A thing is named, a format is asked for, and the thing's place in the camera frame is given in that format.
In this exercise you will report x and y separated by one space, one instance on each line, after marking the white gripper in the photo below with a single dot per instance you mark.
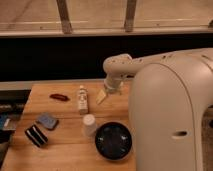
111 87

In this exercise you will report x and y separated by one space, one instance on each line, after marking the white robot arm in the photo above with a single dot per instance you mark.
169 94

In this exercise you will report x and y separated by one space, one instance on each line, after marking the black striped eraser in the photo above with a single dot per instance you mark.
35 135

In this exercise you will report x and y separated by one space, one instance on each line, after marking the white bottle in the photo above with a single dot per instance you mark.
82 100

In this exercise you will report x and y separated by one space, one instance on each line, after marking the black bowl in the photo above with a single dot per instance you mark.
113 141

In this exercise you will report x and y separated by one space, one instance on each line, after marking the blue grey sponge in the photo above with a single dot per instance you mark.
47 121

